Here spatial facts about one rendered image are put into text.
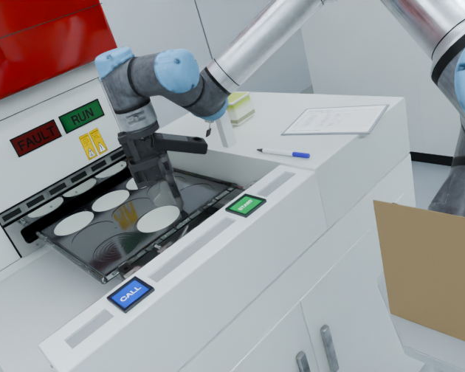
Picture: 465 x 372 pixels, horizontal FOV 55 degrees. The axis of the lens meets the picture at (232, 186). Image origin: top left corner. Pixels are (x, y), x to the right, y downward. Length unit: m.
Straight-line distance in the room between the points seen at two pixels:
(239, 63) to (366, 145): 0.33
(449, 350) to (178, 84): 0.59
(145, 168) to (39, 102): 0.39
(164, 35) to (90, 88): 1.95
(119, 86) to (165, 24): 2.33
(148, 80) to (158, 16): 2.35
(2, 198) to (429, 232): 0.96
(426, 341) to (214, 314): 0.33
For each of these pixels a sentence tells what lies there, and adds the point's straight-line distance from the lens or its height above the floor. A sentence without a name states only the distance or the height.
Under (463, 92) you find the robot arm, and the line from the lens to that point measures 0.58.
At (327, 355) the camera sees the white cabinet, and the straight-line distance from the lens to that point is 1.09.
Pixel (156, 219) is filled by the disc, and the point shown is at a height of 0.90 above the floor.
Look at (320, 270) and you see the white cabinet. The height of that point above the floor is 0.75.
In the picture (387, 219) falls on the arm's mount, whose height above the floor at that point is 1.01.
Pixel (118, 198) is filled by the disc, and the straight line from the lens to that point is 1.20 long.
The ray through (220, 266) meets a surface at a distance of 0.75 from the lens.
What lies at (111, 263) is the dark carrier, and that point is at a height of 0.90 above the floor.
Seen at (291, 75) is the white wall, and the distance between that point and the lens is 4.04.
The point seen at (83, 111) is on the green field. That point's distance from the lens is 1.26.
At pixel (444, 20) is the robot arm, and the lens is 0.65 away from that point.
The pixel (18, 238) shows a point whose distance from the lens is 1.24.
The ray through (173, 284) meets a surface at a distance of 0.71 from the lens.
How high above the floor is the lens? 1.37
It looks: 27 degrees down
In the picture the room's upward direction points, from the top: 18 degrees counter-clockwise
